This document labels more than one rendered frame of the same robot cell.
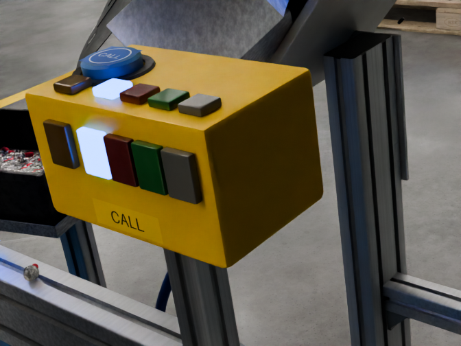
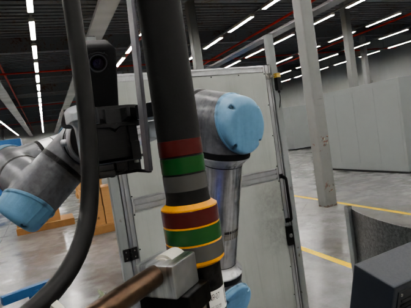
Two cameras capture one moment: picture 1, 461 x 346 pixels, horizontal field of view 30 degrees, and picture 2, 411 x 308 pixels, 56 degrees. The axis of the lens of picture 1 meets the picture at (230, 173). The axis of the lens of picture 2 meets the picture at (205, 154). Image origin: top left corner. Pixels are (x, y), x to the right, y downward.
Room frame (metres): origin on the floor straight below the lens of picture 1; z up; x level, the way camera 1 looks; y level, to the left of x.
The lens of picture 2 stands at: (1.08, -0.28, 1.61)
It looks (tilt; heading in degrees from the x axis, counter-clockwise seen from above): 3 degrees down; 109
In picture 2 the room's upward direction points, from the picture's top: 8 degrees counter-clockwise
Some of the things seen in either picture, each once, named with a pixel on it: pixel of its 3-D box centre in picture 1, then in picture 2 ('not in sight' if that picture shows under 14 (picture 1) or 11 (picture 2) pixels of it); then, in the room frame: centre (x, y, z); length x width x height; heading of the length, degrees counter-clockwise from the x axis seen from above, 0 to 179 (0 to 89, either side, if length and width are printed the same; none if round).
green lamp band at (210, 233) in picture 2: not in sight; (192, 230); (0.97, -0.01, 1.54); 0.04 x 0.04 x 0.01
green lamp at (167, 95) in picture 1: (169, 99); not in sight; (0.46, 0.03, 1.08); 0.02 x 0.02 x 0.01; 46
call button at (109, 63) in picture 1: (112, 65); not in sight; (0.54, 0.07, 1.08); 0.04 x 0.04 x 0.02
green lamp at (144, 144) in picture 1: (151, 167); not in sight; (0.45, 0.04, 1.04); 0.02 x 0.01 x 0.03; 46
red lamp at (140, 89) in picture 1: (140, 93); not in sight; (0.48, 0.05, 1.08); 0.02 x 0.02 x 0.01; 46
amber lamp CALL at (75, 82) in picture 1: (73, 84); not in sight; (0.52, 0.09, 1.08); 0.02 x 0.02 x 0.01; 46
